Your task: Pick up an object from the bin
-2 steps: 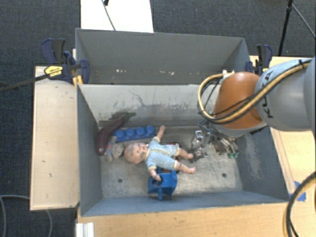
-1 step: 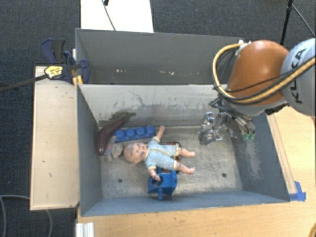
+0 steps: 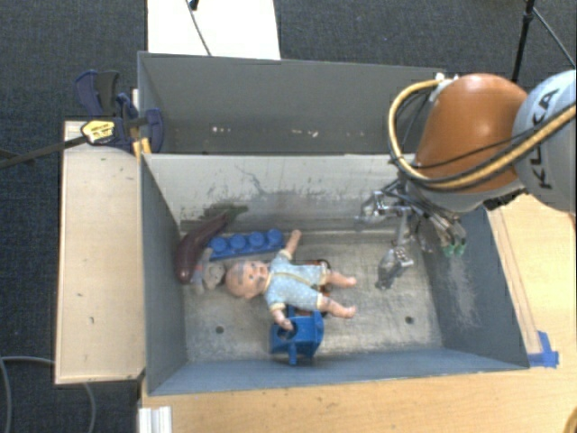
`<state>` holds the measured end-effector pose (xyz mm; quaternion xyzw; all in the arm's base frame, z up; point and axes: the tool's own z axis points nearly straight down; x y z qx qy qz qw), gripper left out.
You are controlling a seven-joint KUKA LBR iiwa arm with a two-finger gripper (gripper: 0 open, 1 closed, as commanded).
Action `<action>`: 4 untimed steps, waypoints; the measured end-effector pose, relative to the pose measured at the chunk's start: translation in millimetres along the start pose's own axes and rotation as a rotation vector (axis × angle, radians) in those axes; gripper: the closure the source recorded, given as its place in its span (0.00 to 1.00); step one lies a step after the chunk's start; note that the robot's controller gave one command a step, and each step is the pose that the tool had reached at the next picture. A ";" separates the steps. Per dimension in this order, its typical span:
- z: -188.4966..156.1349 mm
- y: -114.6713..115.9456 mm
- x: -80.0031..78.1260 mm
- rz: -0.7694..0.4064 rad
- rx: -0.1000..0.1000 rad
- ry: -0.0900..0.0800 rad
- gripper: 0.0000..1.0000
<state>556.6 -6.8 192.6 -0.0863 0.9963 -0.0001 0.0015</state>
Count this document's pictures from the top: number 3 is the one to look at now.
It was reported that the small grey toy animal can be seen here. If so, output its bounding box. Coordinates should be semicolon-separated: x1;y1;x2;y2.
191;248;227;295

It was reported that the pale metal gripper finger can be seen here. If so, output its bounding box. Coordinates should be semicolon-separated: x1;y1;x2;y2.
376;248;399;285
376;251;415;290

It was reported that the baby doll in blue romper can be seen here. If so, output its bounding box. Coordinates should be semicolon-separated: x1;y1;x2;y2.
224;229;358;332

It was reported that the grey metal bin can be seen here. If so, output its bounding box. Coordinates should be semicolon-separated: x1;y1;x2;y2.
136;51;531;397

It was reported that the blue studded building block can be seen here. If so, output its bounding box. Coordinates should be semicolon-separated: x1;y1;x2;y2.
207;228;286;263

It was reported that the purple toy eggplant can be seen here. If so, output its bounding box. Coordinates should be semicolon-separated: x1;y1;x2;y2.
175;214;231;285

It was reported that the pale wood board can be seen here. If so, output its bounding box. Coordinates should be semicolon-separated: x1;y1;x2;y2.
54;120;147;385

